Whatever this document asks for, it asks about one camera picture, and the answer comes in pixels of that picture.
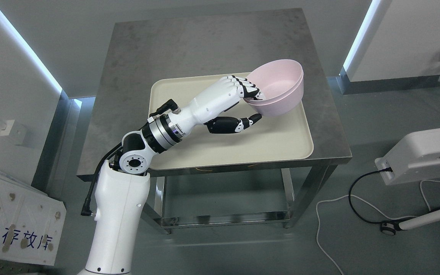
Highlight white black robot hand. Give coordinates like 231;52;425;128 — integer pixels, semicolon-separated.
169;75;266;136

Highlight pink bowl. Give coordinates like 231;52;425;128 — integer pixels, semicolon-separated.
244;81;304;116
245;59;304;105

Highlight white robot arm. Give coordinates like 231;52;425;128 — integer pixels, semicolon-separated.
80;99;180;275

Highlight cream plastic tray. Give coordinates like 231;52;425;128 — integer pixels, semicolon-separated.
149;74;314;171

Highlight steel table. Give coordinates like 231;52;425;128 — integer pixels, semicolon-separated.
77;8;352;228

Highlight white wheeled stand leg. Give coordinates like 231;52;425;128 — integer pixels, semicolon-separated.
380;210;440;236

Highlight white signboard blue text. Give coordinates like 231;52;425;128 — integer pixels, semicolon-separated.
0;172;66;266

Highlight white machine with warning label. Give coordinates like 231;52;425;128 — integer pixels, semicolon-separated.
374;128;440;186

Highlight white wall socket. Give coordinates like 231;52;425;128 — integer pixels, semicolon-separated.
0;120;28;146

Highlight black power cable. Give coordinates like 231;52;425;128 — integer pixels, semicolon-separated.
348;168;419;224

